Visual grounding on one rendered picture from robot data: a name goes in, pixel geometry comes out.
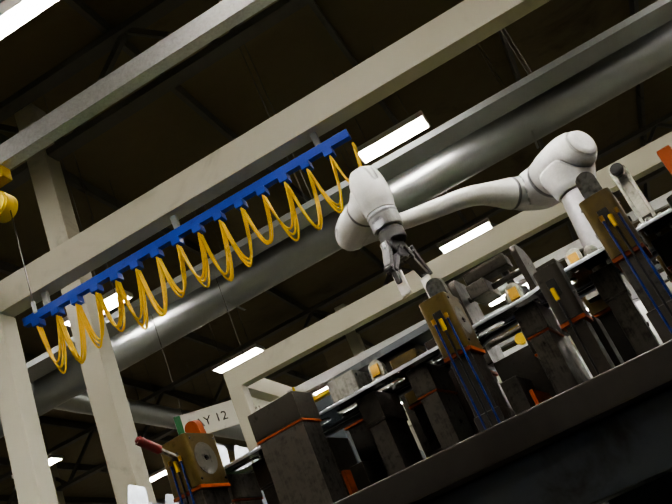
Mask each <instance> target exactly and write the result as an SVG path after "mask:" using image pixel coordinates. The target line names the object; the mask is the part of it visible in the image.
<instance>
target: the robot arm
mask: <svg viewBox="0 0 672 504"><path fill-rule="evenodd" d="M597 153H598V151H597V146H596V144H595V142H594V140H593V139H592V138H591V137H590V136H589V135H588V134H586V133H584V132H582V131H571V132H568V133H563V134H561V135H559V136H558V137H556V138H554V139H553V140H552V141H551V142H550V143H548V144H547V145H546V146H545V147H544V148H543V150H542V151H541V152H540V153H539V154H538V155H537V156H536V158H535V159H534V161H533V162H532V164H531V165H530V166H529V167H528V168H527V169H526V170H524V171H523V172H522V173H521V174H520V175H519V176H517V177H509V178H504V179H500V180H496V181H491V182H486V183H481V184H476V185H471V186H467V187H464V188H461V189H458V190H455V191H452V192H450V193H447V194H445V195H443V196H440V197H438V198H435V199H433V200H431V201H428V202H426V203H424V204H421V205H419V206H416V207H414V208H412V209H409V210H406V211H404V212H400V213H399V212H398V210H397V208H396V206H395V203H394V197H393V195H392V192H391V190H390V188H389V186H388V184H387V182H386V180H385V179H384V177H383V176H382V175H381V173H380V172H379V171H378V170H377V169H376V168H375V167H373V166H361V167H359V168H357V169H355V170H354V171H353V172H352V173H351V174H350V177H349V187H350V191H351V193H350V200H349V204H348V205H347V206H346V207H345V208H344V210H343V211H342V213H341V215H340V217H339V219H338V221H337V224H336V228H335V235H336V240H337V242H338V244H339V246H340V247H341V248H343V249H345V250H347V251H355V250H358V249H361V248H362V247H363V246H366V245H368V244H370V243H373V242H376V241H380V243H381V244H380V248H381V250H382V256H383V264H384V270H385V272H388V273H387V275H388V276H391V275H392V276H393V279H394V281H395V283H396V285H397V287H398V289H399V291H400V293H401V295H402V298H404V297H406V296H407V295H409V294H410V293H411V292H412V291H411V289H410V286H409V284H408V282H407V280H406V278H405V276H404V274H403V272H402V270H399V263H400V260H402V261H403V262H404V263H407V264H408V265H409V266H410V267H411V268H412V269H413V270H414V271H415V272H416V273H417V274H418V275H419V276H420V277H421V279H420V280H421V282H422V284H423V287H424V289H425V291H426V283H427V281H428V280H429V279H431V277H430V275H431V274H433V272H432V271H431V269H430V268H429V267H428V266H427V264H426V263H425V262H424V260H423V259H422V258H421V256H420V255H419V254H418V253H417V251H416V249H415V248H414V246H413V245H411V246H410V247H408V246H407V244H406V243H405V241H406V238H407V234H406V232H405V230H406V229H409V228H412V227H414V226H417V225H420V224H423V223H425V222H428V221H431V220H434V219H436V218H439V217H442V216H445V215H447V214H450V213H453V212H456V211H458V210H461V209H464V208H468V207H472V206H480V205H483V206H492V207H498V208H502V209H507V210H518V211H535V210H543V209H548V208H550V207H553V206H555V205H557V204H558V203H560V202H561V203H563V206H564V208H565V210H566V212H567V214H568V216H569V218H570V221H571V223H572V225H573V227H574V229H575V231H576V234H577V236H578V238H579V240H580V242H581V244H582V246H583V249H584V248H585V247H586V245H594V246H596V247H597V248H598V249H599V248H601V247H602V246H603V245H602V243H601V242H600V240H598V239H597V238H596V236H595V232H594V231H593V229H592V227H591V225H590V224H589V222H588V220H587V219H586V217H585V215H584V214H583V213H581V209H580V207H579V203H580V202H581V201H583V200H585V199H584V197H583V196H582V194H581V193H580V191H579V189H578V188H577V186H576V183H575V181H576V177H577V176H578V175H579V174H580V173H582V172H591V173H592V174H593V175H594V176H595V177H596V167H595V162H596V160H597ZM388 265H389V266H388ZM622 278H623V280H624V281H625V283H626V285H627V286H628V288H629V290H630V291H631V294H632V296H631V297H632V299H633V301H634V302H635V304H636V306H637V307H638V309H639V311H640V312H641V314H642V315H643V317H644V319H645V320H646V322H648V323H649V324H650V326H649V327H650V329H651V330H652V332H653V334H654V335H655V337H656V339H657V340H658V342H659V344H660V345H661V344H663V342H662V340H661V339H660V337H659V335H658V334H657V332H656V331H655V329H654V327H653V326H652V324H651V322H650V321H649V319H648V317H647V316H646V313H647V310H646V309H645V307H644V306H643V304H642V302H641V301H640V299H639V297H638V296H637V294H636V292H635V291H634V289H633V287H632V286H631V285H630V283H629V282H628V281H627V279H626V278H625V276H624V275H622ZM426 293H427V291H426ZM427 295H428V293H427ZM428 297H429V298H430V296H429V295H428Z"/></svg>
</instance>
